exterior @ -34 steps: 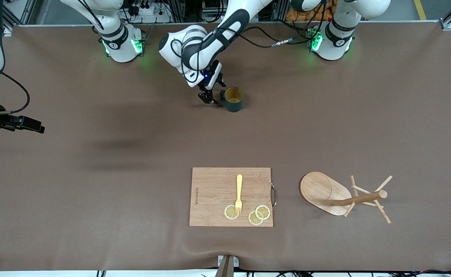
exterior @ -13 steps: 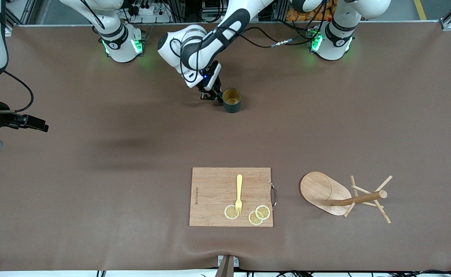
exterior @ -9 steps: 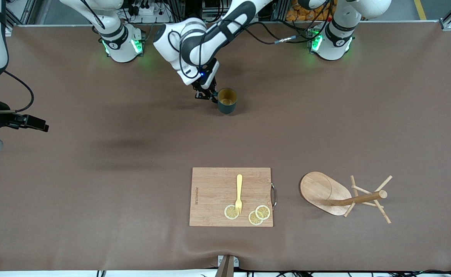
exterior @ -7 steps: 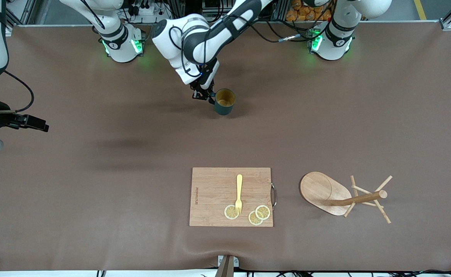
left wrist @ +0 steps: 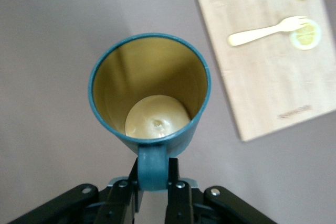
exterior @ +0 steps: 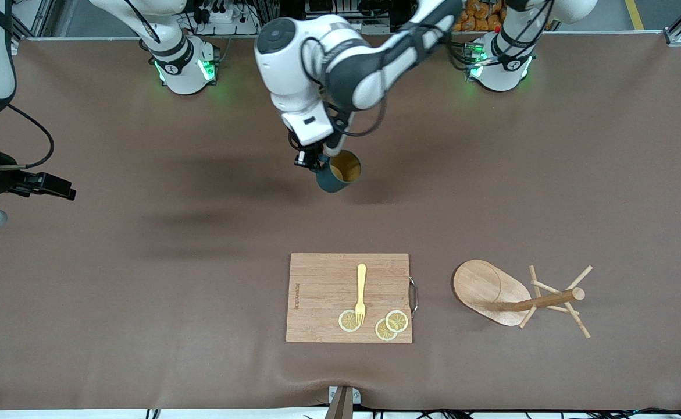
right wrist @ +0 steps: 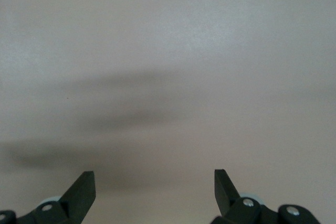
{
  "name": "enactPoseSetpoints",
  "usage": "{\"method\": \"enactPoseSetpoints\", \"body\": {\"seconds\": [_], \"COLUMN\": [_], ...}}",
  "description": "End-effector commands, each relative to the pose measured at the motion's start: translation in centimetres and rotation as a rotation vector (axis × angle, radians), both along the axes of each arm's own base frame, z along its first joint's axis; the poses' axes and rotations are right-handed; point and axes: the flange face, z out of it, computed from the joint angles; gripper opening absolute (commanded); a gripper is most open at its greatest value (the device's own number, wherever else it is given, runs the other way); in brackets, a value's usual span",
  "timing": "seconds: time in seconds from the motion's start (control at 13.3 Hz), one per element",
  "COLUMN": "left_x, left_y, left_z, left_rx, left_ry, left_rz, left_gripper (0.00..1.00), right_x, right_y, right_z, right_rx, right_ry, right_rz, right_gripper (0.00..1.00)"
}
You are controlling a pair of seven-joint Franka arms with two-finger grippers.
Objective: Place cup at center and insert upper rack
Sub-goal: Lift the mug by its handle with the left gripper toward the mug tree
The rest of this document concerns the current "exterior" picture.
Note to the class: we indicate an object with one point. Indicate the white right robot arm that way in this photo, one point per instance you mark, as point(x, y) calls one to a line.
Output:
point(183, 75)

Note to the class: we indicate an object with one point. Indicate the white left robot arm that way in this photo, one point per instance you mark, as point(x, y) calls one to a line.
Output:
point(293, 64)

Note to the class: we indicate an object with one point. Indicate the white power strip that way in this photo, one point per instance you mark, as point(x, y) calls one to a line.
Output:
point(221, 16)

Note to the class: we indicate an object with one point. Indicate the wooden cutting board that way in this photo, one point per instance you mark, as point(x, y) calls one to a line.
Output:
point(323, 291)

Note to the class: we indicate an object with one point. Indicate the yellow plastic fork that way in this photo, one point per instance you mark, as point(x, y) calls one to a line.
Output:
point(362, 285)

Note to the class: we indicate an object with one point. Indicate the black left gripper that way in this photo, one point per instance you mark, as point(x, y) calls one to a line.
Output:
point(310, 157)

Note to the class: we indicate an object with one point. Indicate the dark green cup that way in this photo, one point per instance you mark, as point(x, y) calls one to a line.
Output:
point(346, 169)

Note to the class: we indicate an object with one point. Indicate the wooden cup rack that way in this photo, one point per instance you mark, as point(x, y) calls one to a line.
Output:
point(480, 285)

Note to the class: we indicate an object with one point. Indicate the aluminium frame struts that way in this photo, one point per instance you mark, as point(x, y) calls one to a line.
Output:
point(43, 17)

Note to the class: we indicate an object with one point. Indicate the lemon slice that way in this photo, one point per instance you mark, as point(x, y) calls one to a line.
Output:
point(397, 321)
point(382, 333)
point(346, 321)

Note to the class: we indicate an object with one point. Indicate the metal table clamp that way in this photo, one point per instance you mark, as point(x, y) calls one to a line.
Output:
point(343, 401)

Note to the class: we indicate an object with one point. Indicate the brown table mat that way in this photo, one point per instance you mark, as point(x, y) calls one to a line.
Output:
point(200, 349)

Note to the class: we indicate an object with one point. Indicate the orange bread bag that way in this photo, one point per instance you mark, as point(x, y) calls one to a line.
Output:
point(482, 11)

